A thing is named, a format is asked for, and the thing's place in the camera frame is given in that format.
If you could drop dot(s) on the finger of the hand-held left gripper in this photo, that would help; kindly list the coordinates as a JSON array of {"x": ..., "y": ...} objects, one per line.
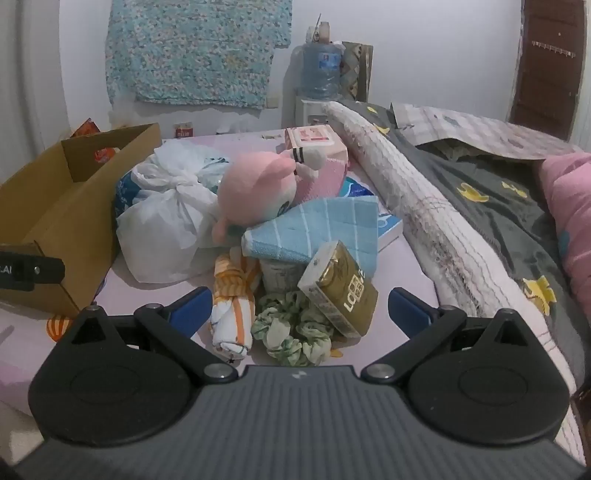
[{"x": 50, "y": 270}]

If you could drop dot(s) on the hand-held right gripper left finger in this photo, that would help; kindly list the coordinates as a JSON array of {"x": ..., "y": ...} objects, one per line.
[{"x": 191, "y": 311}]

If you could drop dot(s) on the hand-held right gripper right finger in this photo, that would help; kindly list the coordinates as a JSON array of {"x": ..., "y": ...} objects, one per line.
[{"x": 408, "y": 311}]

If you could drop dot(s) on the orange striped white cloth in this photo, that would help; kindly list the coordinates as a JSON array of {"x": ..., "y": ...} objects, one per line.
[{"x": 233, "y": 304}]

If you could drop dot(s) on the brown cardboard box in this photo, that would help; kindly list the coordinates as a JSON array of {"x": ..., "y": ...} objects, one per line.
[{"x": 55, "y": 207}]

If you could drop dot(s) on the gold box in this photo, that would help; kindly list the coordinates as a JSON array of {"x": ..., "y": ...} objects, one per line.
[{"x": 341, "y": 286}]

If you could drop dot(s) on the light blue tissue pack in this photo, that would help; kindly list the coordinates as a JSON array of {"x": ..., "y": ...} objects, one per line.
[{"x": 385, "y": 226}]

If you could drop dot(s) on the green patterned wrapper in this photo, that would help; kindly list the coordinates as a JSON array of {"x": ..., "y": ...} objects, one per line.
[{"x": 295, "y": 339}]

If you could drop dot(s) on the blue checked towel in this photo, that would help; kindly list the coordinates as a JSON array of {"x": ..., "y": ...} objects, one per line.
[{"x": 314, "y": 226}]

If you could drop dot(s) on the pink plush toy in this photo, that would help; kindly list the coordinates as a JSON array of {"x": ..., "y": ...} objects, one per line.
[{"x": 254, "y": 184}]

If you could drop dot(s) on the pink cloth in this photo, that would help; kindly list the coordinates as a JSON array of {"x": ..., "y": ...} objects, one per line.
[{"x": 325, "y": 177}]

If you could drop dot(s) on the orange striped item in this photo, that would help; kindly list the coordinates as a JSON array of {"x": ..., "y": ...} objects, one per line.
[{"x": 60, "y": 327}]

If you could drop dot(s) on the white plastic bag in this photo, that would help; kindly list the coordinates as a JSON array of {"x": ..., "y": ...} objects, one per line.
[{"x": 161, "y": 217}]

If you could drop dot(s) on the blue packet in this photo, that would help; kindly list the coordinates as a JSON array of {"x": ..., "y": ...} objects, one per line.
[{"x": 125, "y": 194}]

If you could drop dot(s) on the grey blanket with yellow print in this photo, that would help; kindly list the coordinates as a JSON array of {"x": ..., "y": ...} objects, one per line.
[{"x": 485, "y": 221}]

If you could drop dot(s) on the white rolled quilt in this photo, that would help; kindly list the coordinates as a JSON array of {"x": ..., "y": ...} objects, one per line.
[{"x": 415, "y": 184}]

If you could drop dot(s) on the red item in box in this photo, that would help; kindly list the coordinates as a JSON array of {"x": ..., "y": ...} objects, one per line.
[{"x": 106, "y": 155}]

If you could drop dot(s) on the red packet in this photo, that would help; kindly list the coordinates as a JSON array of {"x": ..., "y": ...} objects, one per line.
[{"x": 85, "y": 128}]

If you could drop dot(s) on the pink pillow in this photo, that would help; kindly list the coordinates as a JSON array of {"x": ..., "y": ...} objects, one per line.
[{"x": 570, "y": 207}]

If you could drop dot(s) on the checked pillow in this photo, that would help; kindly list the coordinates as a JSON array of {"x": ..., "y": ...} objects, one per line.
[{"x": 485, "y": 129}]

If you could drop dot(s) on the pink wet wipes packet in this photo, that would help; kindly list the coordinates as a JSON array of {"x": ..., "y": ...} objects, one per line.
[{"x": 309, "y": 136}]

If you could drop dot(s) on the white water dispenser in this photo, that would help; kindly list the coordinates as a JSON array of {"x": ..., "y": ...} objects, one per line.
[{"x": 309, "y": 113}]

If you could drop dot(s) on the patterned board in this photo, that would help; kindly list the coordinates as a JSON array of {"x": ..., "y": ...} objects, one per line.
[{"x": 358, "y": 69}]

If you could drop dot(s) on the blue water jug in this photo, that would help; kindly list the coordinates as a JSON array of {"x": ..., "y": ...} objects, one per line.
[{"x": 321, "y": 69}]

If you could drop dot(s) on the brown door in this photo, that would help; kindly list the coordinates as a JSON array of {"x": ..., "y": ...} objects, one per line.
[{"x": 549, "y": 69}]

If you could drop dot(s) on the clutter on water jug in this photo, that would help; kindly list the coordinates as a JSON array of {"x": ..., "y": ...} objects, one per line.
[{"x": 321, "y": 30}]

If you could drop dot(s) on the wall socket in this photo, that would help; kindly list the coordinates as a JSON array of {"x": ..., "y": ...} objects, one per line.
[{"x": 273, "y": 101}]

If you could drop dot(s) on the floral wall cloth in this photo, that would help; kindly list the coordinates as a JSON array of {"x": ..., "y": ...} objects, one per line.
[{"x": 194, "y": 46}]

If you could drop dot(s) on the metal hook rail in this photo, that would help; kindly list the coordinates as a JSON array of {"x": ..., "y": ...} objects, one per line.
[{"x": 554, "y": 48}]

